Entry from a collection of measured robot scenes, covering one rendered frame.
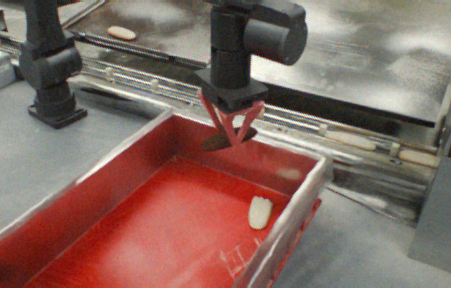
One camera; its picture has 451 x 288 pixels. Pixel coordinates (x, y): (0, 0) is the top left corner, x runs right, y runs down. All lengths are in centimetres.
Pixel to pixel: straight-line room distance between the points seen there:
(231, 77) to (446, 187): 32
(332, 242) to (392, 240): 10
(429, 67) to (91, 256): 82
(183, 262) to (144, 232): 9
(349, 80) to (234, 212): 45
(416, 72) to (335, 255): 53
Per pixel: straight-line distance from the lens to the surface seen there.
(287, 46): 54
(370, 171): 83
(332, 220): 77
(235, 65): 59
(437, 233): 71
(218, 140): 67
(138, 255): 70
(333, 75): 106
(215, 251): 70
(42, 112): 106
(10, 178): 92
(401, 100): 101
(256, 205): 76
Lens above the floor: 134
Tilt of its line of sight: 35 degrees down
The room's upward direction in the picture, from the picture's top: straight up
